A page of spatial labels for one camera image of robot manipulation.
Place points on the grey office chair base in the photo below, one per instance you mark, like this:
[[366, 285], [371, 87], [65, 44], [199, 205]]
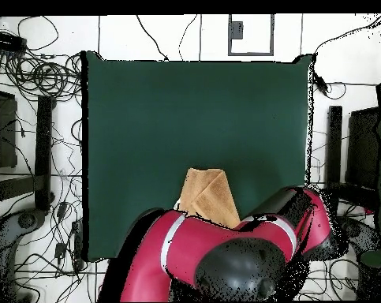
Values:
[[360, 235], [7, 230]]

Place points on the black power strip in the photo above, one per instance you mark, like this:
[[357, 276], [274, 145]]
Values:
[[4, 41]]

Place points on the black box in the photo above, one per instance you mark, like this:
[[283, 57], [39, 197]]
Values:
[[4, 132], [363, 148]]

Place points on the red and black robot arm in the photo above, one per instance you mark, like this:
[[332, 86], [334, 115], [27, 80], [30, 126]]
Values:
[[209, 246]]

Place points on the black stand frame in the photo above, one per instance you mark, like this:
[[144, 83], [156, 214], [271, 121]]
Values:
[[334, 142], [43, 151]]

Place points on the tan terry towel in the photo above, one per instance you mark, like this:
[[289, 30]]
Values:
[[209, 195]]

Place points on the grey floor hatch frame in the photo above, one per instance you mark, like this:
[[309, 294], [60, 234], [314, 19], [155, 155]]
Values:
[[236, 30]]

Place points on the black power adapter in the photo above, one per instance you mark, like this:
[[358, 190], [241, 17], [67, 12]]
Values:
[[320, 85], [60, 249], [61, 210]]

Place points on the dark green table cloth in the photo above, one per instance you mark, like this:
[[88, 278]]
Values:
[[193, 126]]

